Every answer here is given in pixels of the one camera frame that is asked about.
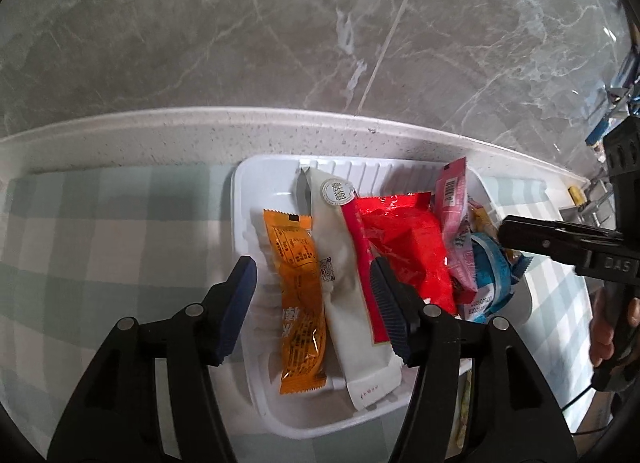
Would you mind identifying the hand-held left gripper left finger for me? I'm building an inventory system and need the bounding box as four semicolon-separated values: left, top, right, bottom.
46;255;258;463

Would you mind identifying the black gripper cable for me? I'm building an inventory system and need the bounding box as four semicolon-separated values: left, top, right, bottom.
560;372;612;440

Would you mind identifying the person's right hand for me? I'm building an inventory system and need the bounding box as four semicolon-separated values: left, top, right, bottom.
589;293;640;369

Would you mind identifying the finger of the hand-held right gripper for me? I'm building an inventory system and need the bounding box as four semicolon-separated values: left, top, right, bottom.
497;215;624;265

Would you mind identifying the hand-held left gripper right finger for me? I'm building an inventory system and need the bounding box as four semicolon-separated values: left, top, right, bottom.
370;258;576;463

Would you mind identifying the white plastic tray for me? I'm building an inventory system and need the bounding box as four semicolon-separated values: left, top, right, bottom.
231;155;533;440

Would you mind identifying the steel faucet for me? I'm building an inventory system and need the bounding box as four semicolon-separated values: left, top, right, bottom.
582;177;616;216

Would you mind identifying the orange snack packet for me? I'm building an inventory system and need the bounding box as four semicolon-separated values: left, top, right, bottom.
263;209;328;395

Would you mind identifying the pink snack packet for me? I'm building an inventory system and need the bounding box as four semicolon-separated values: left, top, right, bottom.
432;157;478;304

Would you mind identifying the red snack packet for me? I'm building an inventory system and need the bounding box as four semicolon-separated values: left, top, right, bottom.
342;192;458;344

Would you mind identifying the yellow snack packet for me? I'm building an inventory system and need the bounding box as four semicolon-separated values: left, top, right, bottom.
467;198;498;239

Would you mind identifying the gold stick snack packet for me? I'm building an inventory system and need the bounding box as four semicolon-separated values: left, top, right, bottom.
450;365;474;451

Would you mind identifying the green checkered tablecloth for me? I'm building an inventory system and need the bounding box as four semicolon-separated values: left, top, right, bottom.
0;163;596;463

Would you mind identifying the light blue snack packet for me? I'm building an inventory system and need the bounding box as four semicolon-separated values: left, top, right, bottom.
457;230;536;324

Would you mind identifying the long white snack packet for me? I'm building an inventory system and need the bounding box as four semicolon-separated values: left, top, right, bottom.
299;166;403;411

